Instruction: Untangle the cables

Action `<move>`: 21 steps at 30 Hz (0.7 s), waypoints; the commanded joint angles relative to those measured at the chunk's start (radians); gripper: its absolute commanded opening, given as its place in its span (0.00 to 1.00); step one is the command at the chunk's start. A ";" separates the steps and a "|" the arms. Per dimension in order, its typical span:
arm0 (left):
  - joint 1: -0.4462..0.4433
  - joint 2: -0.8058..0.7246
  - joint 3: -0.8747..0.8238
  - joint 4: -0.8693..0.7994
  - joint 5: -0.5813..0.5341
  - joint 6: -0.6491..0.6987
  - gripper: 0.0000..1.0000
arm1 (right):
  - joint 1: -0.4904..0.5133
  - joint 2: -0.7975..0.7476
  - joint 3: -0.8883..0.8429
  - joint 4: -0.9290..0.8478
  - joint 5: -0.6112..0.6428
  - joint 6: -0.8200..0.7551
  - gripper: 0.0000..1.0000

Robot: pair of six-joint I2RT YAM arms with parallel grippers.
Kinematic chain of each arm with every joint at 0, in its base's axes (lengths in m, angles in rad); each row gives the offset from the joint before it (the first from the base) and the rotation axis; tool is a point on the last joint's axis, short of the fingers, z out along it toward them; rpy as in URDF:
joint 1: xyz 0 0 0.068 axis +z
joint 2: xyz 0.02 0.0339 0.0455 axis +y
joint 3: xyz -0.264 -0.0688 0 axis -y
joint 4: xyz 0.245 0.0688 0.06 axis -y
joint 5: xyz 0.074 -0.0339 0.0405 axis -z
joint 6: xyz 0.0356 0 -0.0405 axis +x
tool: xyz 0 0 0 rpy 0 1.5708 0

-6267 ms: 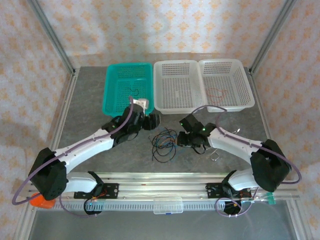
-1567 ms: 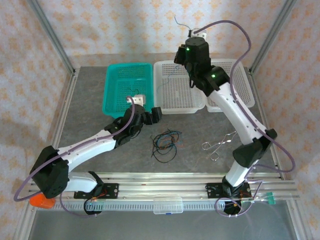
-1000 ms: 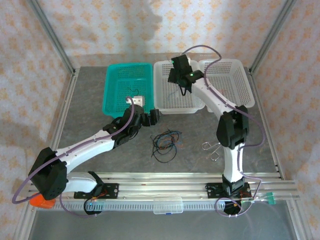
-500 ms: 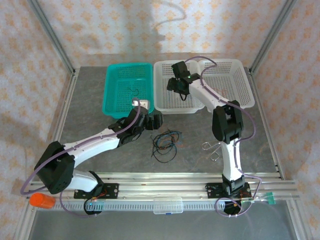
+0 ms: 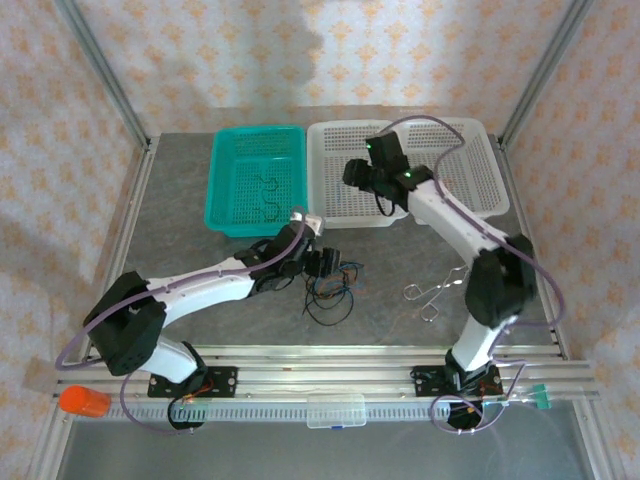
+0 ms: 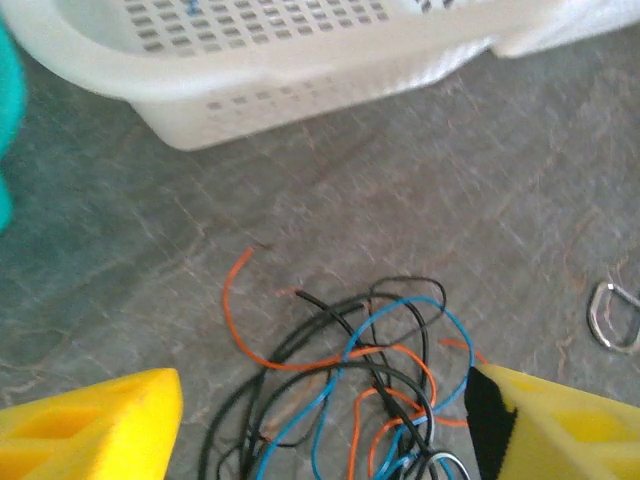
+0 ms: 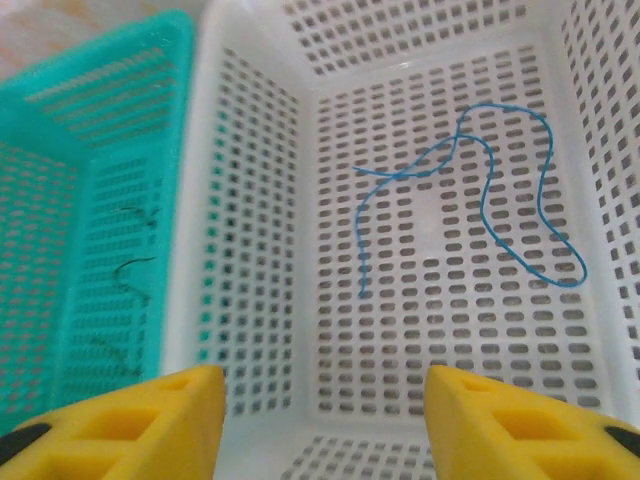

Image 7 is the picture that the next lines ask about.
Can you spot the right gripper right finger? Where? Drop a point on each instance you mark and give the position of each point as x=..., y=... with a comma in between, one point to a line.
x=510, y=440

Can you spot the patterned fabric backdrop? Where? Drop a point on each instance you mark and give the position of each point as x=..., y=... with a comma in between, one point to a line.
x=50, y=30

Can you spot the teal plastic basket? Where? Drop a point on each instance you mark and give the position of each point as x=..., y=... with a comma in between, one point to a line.
x=115, y=75

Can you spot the white plastic basket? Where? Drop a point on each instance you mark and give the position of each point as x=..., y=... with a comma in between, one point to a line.
x=300, y=350

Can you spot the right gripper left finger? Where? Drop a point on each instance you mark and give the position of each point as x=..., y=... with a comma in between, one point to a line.
x=125, y=435

